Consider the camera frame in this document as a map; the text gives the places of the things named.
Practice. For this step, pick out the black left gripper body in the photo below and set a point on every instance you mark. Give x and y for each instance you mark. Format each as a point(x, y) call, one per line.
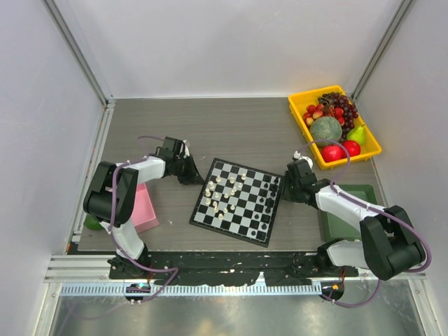
point(182, 170)

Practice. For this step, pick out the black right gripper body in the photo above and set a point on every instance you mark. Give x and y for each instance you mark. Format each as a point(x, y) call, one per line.
point(290, 188)

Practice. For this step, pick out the black and white chessboard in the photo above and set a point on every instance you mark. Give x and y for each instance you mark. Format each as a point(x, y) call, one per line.
point(238, 201)

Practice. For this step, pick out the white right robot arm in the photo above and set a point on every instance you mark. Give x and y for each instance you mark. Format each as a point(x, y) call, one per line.
point(388, 244)

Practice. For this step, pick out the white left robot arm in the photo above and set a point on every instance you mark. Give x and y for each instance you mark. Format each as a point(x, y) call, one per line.
point(110, 197)

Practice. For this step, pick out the red apple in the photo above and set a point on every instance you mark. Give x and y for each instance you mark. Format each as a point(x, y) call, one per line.
point(332, 153)
point(352, 148)

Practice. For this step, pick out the green empty tray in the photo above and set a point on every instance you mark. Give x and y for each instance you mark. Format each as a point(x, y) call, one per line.
point(340, 218)

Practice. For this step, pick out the green melon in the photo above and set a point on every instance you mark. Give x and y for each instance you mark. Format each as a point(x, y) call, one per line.
point(324, 130)

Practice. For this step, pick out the pink open box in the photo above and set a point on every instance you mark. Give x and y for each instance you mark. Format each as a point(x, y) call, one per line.
point(143, 215)

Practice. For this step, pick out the green pear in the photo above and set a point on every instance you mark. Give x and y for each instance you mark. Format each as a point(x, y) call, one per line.
point(357, 134)

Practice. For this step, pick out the yellow fruit tray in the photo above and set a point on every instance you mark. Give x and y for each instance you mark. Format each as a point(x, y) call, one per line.
point(298, 104)

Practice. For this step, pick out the purple grape bunch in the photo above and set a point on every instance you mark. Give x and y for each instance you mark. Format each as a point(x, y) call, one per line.
point(340, 107)

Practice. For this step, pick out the aluminium frame rail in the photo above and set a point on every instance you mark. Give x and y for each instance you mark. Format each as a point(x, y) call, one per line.
point(66, 22)

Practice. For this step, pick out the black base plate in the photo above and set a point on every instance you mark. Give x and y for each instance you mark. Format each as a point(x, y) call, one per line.
point(231, 268)

